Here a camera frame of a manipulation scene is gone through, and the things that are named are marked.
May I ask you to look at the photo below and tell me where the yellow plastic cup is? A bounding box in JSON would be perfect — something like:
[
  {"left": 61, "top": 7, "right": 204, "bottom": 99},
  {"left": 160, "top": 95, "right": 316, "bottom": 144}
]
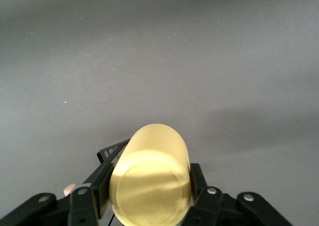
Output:
[{"left": 108, "top": 123, "right": 193, "bottom": 226}]

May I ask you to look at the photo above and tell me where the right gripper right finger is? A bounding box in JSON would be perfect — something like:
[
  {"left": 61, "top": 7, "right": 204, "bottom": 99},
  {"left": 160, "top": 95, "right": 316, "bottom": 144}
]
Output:
[{"left": 182, "top": 163, "right": 294, "bottom": 226}]

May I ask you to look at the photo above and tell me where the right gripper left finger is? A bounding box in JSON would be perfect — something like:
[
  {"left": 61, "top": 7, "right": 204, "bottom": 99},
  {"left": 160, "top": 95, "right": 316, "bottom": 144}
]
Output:
[{"left": 0, "top": 162, "right": 116, "bottom": 226}]

